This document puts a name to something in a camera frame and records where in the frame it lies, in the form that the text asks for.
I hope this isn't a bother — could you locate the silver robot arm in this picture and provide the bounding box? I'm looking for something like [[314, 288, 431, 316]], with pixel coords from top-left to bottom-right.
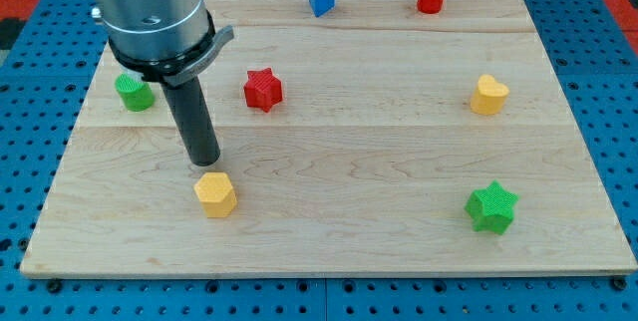
[[92, 0, 234, 88]]

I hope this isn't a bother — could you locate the red star block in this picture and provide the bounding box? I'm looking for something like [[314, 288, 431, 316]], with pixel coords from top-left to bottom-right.
[[243, 68, 283, 113]]

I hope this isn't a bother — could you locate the yellow heart block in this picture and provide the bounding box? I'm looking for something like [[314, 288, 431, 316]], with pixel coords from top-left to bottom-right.
[[470, 74, 509, 116]]

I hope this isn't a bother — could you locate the wooden board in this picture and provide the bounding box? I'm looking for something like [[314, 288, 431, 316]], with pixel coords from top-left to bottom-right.
[[21, 0, 637, 279]]

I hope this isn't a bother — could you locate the green star block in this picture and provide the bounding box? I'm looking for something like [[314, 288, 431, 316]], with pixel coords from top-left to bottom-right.
[[465, 180, 519, 235]]

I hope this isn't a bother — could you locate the yellow hexagon block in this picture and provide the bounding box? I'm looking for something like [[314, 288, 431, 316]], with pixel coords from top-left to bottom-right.
[[193, 172, 237, 218]]

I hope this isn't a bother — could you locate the green half-round block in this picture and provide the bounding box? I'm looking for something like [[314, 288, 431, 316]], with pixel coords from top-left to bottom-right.
[[115, 74, 155, 112]]

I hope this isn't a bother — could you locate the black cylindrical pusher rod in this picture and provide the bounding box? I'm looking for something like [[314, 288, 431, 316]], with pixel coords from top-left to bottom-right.
[[161, 78, 220, 166]]

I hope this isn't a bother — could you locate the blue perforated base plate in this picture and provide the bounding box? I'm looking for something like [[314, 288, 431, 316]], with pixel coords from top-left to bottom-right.
[[1, 0, 637, 320]]

